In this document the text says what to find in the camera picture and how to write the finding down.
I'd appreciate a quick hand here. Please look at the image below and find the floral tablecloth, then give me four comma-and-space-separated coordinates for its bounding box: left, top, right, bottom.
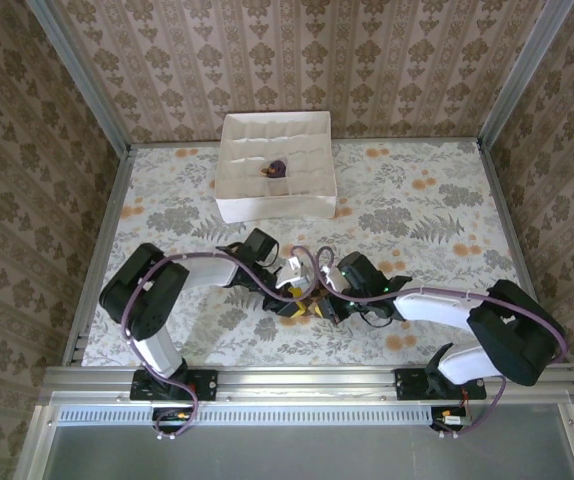
81, 139, 548, 369

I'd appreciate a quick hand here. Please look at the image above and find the aluminium frame post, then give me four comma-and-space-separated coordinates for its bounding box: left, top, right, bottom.
479, 0, 574, 151
25, 0, 133, 154

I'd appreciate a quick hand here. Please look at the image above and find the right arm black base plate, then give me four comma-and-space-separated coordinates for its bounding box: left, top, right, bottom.
395, 367, 487, 401

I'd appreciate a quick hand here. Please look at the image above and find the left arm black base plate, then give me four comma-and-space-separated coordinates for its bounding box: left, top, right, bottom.
129, 368, 219, 403

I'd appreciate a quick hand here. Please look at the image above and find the slotted grey cable duct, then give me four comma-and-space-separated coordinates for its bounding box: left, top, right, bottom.
55, 404, 436, 427

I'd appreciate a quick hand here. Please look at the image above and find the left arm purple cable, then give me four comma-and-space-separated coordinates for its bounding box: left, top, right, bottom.
120, 244, 321, 441

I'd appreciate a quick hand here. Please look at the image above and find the aluminium mounting rail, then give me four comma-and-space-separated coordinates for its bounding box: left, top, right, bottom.
41, 363, 574, 407

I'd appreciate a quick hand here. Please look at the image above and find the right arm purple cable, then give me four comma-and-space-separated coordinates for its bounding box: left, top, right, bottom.
316, 245, 568, 441

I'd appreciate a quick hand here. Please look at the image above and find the white fabric organizer box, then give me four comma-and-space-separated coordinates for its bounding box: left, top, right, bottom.
213, 110, 339, 224

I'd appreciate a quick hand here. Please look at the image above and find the aluminium table side rail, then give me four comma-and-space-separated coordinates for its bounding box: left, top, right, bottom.
61, 147, 136, 369
480, 143, 558, 365

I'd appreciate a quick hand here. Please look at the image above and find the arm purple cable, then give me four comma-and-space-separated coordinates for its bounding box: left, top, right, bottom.
316, 245, 568, 441
120, 244, 321, 441

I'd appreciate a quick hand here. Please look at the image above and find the purple sock tan toe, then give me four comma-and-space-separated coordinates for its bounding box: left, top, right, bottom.
259, 158, 291, 180

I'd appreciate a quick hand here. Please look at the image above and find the grey metal panel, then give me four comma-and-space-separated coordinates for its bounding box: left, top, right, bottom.
41, 422, 574, 480

